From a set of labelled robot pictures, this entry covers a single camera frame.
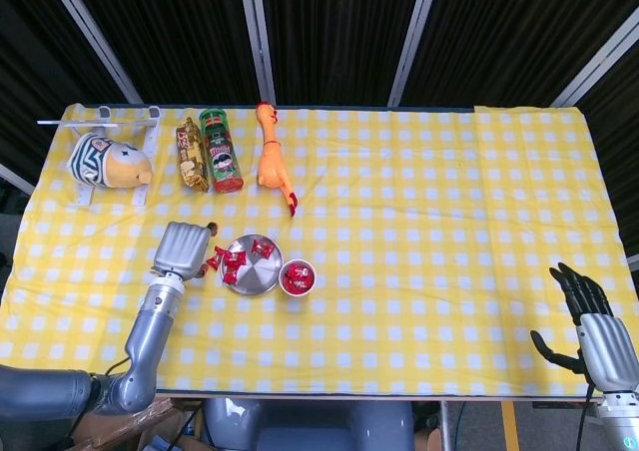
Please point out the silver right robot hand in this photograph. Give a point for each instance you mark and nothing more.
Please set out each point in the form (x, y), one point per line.
(606, 351)

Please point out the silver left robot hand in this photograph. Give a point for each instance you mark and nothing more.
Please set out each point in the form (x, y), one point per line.
(182, 249)

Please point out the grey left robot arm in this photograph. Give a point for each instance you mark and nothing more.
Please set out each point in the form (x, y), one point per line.
(150, 331)

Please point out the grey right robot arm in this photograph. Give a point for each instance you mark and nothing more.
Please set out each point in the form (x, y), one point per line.
(621, 421)

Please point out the white paper cup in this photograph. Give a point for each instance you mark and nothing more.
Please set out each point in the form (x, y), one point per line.
(282, 275)

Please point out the round metal plate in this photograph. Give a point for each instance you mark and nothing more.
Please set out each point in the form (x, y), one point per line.
(259, 276)

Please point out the gold snack packet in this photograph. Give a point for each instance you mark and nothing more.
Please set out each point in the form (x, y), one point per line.
(192, 156)

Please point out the green Pringles can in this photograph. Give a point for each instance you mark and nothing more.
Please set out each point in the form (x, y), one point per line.
(222, 156)

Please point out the yellow striped plush toy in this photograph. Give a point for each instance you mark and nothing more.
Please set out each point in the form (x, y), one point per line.
(120, 164)

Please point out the white folding stand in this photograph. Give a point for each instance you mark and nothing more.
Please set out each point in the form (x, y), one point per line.
(150, 136)

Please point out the orange rubber chicken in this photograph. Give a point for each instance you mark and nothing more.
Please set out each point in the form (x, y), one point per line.
(272, 161)

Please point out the brown cardboard box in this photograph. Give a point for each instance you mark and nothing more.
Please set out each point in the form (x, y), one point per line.
(150, 412)

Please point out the grey metal table leg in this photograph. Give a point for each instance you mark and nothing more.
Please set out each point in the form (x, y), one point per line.
(445, 423)

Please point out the yellow checkered tablecloth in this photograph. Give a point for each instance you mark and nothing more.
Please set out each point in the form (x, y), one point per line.
(424, 271)

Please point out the grey robot torso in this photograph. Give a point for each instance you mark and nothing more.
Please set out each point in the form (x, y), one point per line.
(309, 426)

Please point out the black pleated curtain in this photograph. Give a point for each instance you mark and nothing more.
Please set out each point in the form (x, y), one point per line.
(339, 32)

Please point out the grey metal frame post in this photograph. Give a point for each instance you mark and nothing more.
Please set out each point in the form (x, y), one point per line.
(95, 37)
(15, 176)
(599, 69)
(258, 37)
(414, 37)

